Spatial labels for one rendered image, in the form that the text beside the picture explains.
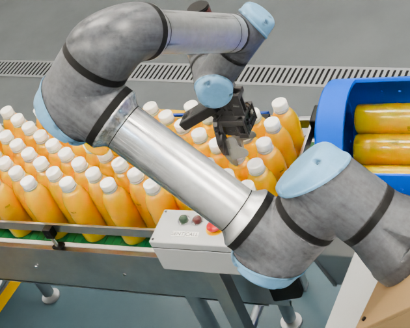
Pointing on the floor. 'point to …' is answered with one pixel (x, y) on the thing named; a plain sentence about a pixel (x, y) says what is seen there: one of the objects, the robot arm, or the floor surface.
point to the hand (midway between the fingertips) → (235, 154)
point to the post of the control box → (230, 300)
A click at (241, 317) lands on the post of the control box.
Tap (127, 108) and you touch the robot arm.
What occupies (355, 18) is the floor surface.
